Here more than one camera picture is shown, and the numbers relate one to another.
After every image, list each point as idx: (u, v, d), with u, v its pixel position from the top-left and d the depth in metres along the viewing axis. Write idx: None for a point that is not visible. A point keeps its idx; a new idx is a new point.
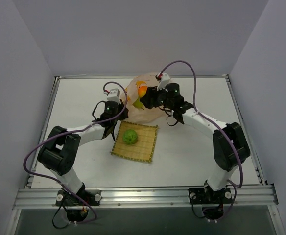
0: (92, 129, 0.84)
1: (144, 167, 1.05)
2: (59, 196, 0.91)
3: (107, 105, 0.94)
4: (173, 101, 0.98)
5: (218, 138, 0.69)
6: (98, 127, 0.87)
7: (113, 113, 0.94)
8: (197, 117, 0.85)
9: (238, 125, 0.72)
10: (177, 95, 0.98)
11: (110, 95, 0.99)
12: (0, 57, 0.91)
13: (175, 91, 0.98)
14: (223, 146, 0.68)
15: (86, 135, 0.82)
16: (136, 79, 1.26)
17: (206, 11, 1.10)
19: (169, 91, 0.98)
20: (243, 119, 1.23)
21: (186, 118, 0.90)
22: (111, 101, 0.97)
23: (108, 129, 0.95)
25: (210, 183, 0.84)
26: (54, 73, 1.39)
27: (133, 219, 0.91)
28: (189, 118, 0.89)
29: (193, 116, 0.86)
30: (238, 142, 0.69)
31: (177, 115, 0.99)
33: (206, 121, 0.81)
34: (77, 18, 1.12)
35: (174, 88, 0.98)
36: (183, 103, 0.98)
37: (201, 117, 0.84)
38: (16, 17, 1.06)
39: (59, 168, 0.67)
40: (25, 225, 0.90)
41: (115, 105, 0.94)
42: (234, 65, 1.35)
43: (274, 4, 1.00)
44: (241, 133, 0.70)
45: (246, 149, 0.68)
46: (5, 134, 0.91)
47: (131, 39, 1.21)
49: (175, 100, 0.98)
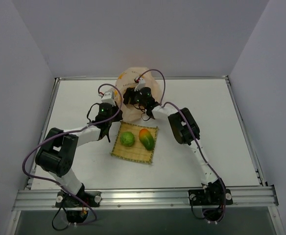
0: (88, 129, 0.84)
1: (144, 168, 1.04)
2: (59, 197, 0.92)
3: (101, 106, 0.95)
4: (146, 102, 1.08)
5: (174, 121, 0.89)
6: (95, 128, 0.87)
7: (108, 114, 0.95)
8: (161, 110, 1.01)
9: (187, 109, 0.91)
10: (150, 97, 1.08)
11: (105, 97, 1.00)
12: None
13: (148, 95, 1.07)
14: (178, 127, 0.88)
15: (83, 136, 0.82)
16: (122, 82, 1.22)
17: (206, 12, 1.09)
19: (142, 94, 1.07)
20: (243, 120, 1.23)
21: (155, 114, 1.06)
22: (107, 103, 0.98)
23: (104, 131, 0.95)
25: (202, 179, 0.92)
26: (53, 74, 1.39)
27: (134, 222, 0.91)
28: (156, 112, 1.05)
29: (159, 110, 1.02)
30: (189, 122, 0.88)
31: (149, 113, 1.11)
33: (168, 110, 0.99)
34: (77, 20, 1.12)
35: (147, 92, 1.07)
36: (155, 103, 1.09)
37: (164, 109, 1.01)
38: (16, 18, 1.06)
39: (58, 169, 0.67)
40: (25, 227, 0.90)
41: (109, 106, 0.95)
42: (234, 67, 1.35)
43: (274, 5, 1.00)
44: (189, 115, 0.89)
45: (197, 126, 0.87)
46: (5, 135, 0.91)
47: (131, 40, 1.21)
49: (149, 101, 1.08)
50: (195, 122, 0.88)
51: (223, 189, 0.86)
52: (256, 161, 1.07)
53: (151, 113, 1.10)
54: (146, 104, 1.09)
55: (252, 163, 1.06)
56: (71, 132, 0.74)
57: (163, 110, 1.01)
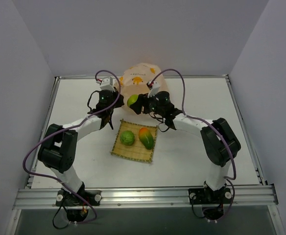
0: (88, 121, 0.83)
1: (145, 167, 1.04)
2: (59, 196, 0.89)
3: (101, 94, 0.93)
4: (164, 109, 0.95)
5: (206, 135, 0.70)
6: (95, 118, 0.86)
7: (108, 102, 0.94)
8: (187, 120, 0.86)
9: (224, 120, 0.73)
10: (168, 103, 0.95)
11: (103, 84, 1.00)
12: None
13: (165, 100, 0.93)
14: (212, 142, 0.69)
15: (83, 129, 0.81)
16: (131, 71, 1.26)
17: (206, 11, 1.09)
19: (159, 100, 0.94)
20: (243, 118, 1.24)
21: (178, 124, 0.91)
22: (106, 90, 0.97)
23: (106, 119, 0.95)
25: (209, 183, 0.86)
26: (53, 73, 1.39)
27: (134, 220, 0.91)
28: (179, 123, 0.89)
29: (182, 120, 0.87)
30: (227, 137, 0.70)
31: (168, 123, 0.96)
33: (195, 121, 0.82)
34: (77, 18, 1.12)
35: (165, 97, 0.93)
36: (174, 109, 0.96)
37: (190, 119, 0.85)
38: (16, 17, 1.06)
39: (60, 165, 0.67)
40: (25, 225, 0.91)
41: (109, 94, 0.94)
42: (234, 65, 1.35)
43: (274, 4, 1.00)
44: (227, 128, 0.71)
45: (236, 142, 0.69)
46: (5, 134, 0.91)
47: (131, 38, 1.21)
49: (166, 108, 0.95)
50: (235, 136, 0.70)
51: (231, 184, 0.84)
52: (256, 160, 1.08)
53: (170, 123, 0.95)
54: (164, 111, 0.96)
55: (252, 162, 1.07)
56: (70, 128, 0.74)
57: (190, 121, 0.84)
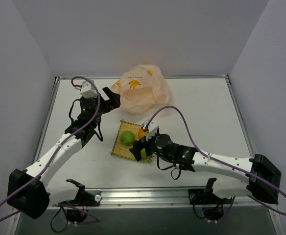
0: (61, 150, 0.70)
1: (146, 168, 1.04)
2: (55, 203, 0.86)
3: (83, 105, 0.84)
4: (171, 153, 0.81)
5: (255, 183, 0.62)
6: (71, 143, 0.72)
7: (92, 113, 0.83)
8: (213, 163, 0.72)
9: (262, 156, 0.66)
10: (171, 146, 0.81)
11: (83, 89, 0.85)
12: None
13: (169, 144, 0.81)
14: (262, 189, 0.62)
15: (58, 161, 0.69)
16: (128, 74, 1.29)
17: (206, 11, 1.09)
19: (162, 148, 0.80)
20: (243, 119, 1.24)
21: (198, 168, 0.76)
22: (87, 99, 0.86)
23: (89, 134, 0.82)
25: (217, 192, 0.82)
26: (53, 73, 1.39)
27: (133, 220, 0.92)
28: (202, 167, 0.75)
29: (207, 164, 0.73)
30: (271, 172, 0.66)
31: (183, 166, 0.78)
33: (226, 166, 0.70)
34: (77, 18, 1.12)
35: (167, 141, 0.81)
36: (182, 150, 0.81)
37: (217, 162, 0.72)
38: (16, 16, 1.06)
39: (31, 214, 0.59)
40: (24, 225, 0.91)
41: (91, 105, 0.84)
42: (234, 65, 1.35)
43: (274, 3, 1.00)
44: (269, 164, 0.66)
45: (277, 172, 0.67)
46: (5, 133, 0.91)
47: (131, 38, 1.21)
49: (172, 152, 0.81)
50: (275, 167, 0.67)
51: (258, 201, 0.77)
52: None
53: (185, 166, 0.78)
54: (172, 156, 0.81)
55: None
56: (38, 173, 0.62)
57: (219, 165, 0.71)
